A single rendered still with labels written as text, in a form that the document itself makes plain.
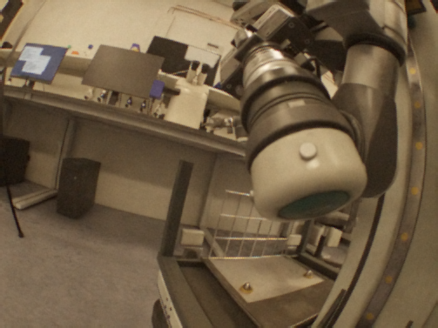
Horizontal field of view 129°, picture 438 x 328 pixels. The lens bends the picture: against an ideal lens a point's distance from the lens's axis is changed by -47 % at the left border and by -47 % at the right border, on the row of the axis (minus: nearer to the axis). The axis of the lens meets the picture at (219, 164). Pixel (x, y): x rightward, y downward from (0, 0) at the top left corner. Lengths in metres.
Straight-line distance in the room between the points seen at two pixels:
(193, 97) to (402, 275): 1.07
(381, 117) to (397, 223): 0.17
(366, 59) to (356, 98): 0.05
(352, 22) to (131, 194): 1.83
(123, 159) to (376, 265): 1.81
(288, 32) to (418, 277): 0.35
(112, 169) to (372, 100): 1.83
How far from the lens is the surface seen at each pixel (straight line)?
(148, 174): 1.81
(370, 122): 0.18
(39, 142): 2.23
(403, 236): 0.29
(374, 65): 0.22
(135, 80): 1.41
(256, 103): 0.15
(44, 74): 1.85
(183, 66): 1.88
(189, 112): 1.05
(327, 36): 0.54
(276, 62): 0.19
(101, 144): 1.89
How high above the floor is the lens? 0.57
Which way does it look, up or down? 2 degrees up
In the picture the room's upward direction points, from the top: 14 degrees clockwise
